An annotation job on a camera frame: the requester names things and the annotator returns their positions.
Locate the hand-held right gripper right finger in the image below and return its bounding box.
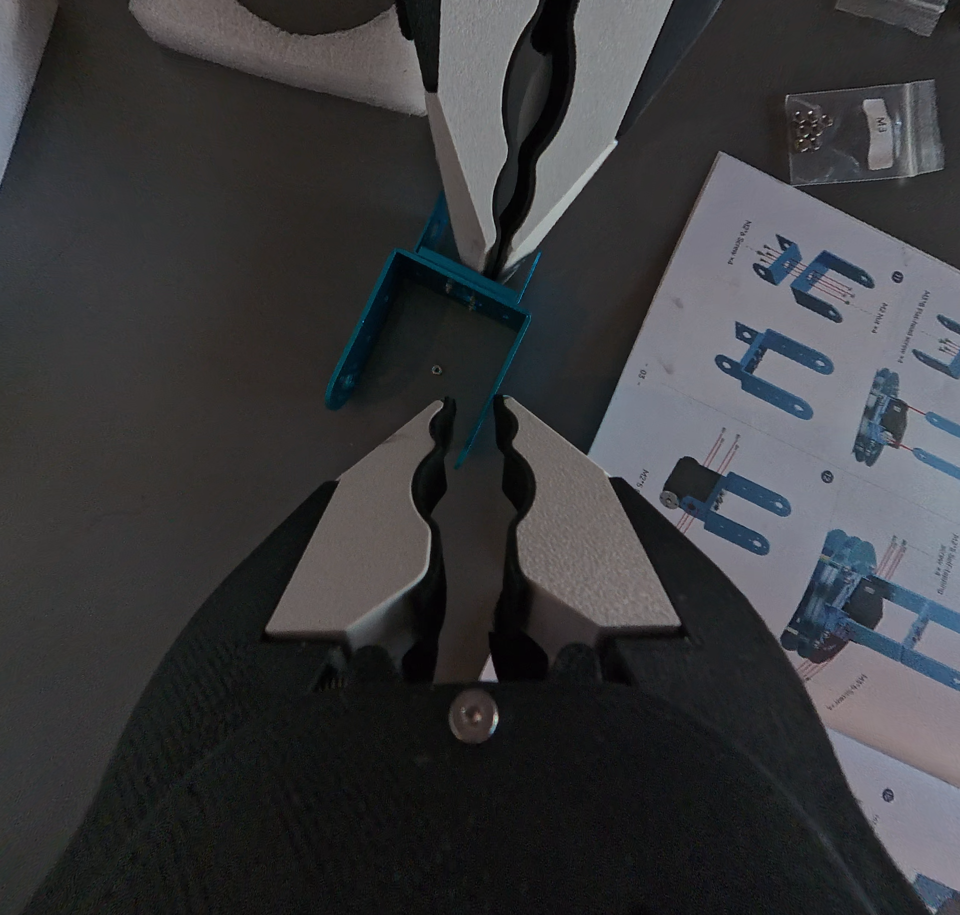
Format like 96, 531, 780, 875
489, 393, 682, 684

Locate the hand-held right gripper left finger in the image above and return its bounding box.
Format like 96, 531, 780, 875
264, 397, 460, 684

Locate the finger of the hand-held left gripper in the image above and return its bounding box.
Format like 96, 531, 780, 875
491, 0, 693, 280
423, 0, 560, 275

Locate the large blue metal U bracket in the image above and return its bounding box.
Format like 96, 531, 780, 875
324, 249, 533, 475

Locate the white foam packaging with hole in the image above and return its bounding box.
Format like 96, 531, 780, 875
129, 0, 445, 118

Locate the clear bag of metal nuts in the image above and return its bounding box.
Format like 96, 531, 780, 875
785, 78, 945, 186

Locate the printed assembly instruction sheet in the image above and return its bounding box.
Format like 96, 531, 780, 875
587, 151, 960, 765

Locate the instruction sheet underneath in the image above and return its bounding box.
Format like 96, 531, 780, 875
827, 727, 960, 915

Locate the white foam block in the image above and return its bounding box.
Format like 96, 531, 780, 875
0, 0, 63, 185

